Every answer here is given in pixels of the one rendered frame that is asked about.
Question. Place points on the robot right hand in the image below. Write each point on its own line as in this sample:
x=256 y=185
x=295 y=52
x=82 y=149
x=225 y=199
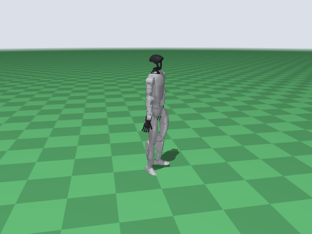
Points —
x=147 y=125

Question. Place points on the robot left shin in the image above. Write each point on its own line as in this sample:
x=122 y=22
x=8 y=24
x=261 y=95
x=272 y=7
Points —
x=159 y=149

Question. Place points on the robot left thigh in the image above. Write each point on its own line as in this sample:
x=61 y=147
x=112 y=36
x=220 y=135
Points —
x=163 y=123

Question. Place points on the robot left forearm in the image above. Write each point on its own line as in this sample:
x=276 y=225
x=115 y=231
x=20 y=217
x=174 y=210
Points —
x=162 y=101

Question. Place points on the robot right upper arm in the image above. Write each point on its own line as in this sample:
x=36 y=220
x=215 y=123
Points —
x=149 y=87

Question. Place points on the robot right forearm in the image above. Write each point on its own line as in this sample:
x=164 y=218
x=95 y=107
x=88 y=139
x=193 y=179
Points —
x=148 y=108

